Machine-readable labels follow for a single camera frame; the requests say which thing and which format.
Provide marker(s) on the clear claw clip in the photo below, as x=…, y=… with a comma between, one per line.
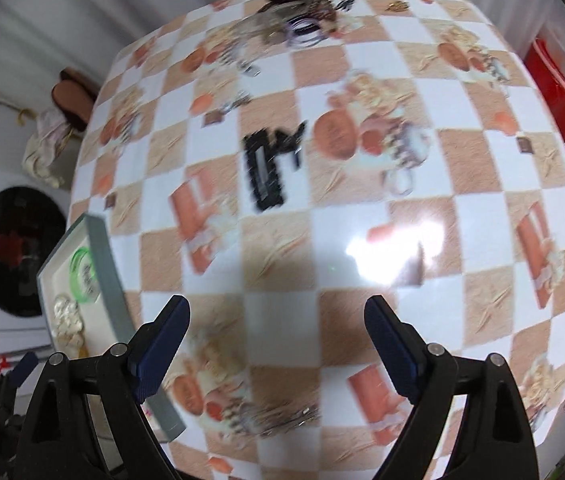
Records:
x=267, y=20

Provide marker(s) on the brown butterfly hair clip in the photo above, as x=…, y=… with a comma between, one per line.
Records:
x=322, y=9

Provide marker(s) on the white curtain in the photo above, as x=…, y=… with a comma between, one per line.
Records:
x=62, y=5

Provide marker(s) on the black claw clip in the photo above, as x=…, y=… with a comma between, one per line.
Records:
x=265, y=195

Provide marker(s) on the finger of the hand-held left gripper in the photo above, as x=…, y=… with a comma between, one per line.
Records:
x=23, y=366

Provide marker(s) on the brown slipper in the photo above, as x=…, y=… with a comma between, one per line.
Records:
x=80, y=76
x=70, y=102

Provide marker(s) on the cream polka dot scrunchie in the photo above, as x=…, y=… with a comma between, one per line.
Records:
x=67, y=320

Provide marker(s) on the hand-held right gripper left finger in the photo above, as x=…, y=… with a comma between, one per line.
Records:
x=162, y=355

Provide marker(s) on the checkered tablecloth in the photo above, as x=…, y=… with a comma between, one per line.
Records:
x=322, y=240

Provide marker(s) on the green translucent bangle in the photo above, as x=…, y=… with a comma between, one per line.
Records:
x=78, y=265

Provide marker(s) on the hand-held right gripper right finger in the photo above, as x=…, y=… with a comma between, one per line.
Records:
x=392, y=350

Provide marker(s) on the silver carabiner clasp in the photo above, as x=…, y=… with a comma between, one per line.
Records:
x=247, y=65

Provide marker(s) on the grey shallow cardboard box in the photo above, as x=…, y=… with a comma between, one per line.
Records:
x=107, y=270

